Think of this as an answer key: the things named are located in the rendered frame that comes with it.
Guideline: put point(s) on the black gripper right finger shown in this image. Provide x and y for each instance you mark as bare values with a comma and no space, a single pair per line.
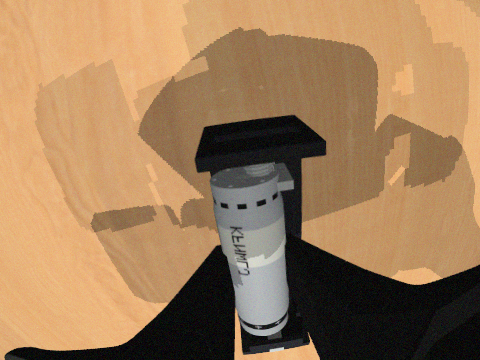
354,314

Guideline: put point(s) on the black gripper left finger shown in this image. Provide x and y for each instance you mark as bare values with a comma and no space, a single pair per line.
199,324

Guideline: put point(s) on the grey cylindrical battery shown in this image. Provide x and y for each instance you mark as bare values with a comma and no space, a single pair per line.
250,214

